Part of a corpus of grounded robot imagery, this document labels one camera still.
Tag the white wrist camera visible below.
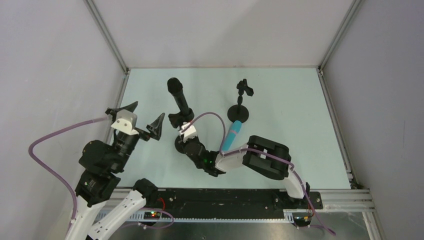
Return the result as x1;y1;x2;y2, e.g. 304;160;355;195
110;109;139;136
178;122;198;143

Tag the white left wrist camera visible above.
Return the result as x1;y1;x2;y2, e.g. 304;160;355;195
110;109;139;136

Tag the left controller board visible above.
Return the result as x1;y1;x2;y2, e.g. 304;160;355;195
143;210;162;221

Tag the black microphone stand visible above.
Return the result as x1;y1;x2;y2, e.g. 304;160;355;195
227;78;254;123
168;108;195;154

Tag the white slotted cable duct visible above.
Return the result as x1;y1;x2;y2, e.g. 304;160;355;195
126;211;294;224

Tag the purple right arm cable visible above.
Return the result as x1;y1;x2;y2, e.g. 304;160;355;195
181;111;337;237

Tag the right controller board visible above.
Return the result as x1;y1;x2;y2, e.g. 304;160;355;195
292;215;313;228

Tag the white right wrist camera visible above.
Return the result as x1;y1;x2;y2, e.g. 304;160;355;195
178;122;198;143

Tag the blue microphone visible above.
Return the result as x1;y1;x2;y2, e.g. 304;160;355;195
221;120;243;152

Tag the black microphone orange tip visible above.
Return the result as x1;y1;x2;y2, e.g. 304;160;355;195
167;77;190;116

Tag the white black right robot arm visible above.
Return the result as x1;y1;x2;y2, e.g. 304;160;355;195
174;135;310;199

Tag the aluminium frame rail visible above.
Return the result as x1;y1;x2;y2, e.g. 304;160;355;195
76;188;377;213

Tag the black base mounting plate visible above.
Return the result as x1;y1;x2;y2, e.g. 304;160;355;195
146;188;323;220

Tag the controller board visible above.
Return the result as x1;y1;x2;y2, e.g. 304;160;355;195
143;210;162;221
292;215;313;228

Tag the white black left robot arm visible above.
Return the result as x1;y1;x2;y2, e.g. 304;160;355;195
65;101;165;240

